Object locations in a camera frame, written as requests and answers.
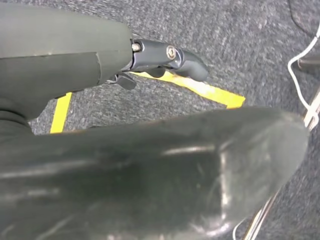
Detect stainless steel table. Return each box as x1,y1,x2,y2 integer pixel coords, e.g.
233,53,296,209
243,52,320,240

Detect white floor cable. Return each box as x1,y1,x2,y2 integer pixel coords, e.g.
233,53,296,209
232,23,320,240

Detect yellow floor tape square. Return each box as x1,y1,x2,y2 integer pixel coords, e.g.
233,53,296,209
50,70,246,134

